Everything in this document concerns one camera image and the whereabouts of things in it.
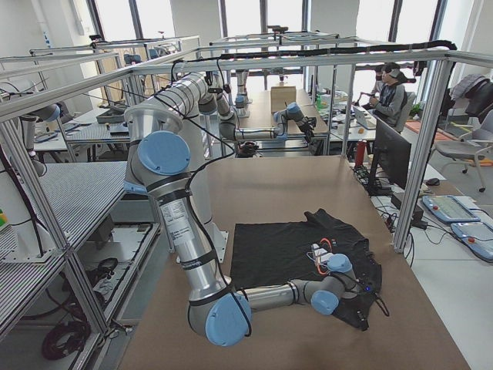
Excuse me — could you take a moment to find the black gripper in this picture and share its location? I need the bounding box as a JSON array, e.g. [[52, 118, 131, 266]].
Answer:
[[300, 116, 317, 143], [346, 291, 377, 328]]

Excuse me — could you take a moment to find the black printed t-shirt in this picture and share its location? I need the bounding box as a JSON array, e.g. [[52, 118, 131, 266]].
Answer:
[[230, 208, 384, 331]]

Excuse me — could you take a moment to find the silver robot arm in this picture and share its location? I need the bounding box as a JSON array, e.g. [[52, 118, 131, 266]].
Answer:
[[216, 69, 322, 143], [125, 105, 387, 347]]

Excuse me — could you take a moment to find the cardboard box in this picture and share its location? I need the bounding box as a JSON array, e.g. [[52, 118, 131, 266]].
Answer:
[[270, 86, 297, 113]]

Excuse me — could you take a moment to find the red water bottle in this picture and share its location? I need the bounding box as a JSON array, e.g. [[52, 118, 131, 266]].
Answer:
[[354, 140, 367, 167]]

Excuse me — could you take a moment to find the seated person grey jacket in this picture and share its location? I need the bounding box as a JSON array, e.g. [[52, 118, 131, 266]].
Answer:
[[370, 62, 407, 128]]

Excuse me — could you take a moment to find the black computer monitor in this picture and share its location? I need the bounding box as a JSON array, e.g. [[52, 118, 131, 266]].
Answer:
[[367, 121, 411, 196]]

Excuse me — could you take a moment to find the blue teach pendant far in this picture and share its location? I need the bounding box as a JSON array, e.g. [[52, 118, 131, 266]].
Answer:
[[421, 195, 481, 224]]

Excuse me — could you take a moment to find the blue teach pendant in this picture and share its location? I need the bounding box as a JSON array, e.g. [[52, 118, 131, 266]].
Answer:
[[451, 222, 493, 263], [421, 195, 481, 224]]

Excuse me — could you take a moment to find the blue teach pendant near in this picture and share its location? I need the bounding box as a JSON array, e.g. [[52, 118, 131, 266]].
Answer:
[[451, 222, 493, 263]]

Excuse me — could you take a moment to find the grey office chair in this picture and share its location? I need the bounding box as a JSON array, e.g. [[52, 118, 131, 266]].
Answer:
[[431, 111, 492, 193]]

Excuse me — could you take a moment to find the aluminium cage frame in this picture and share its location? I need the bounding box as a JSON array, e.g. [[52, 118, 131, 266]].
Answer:
[[1, 40, 454, 334]]

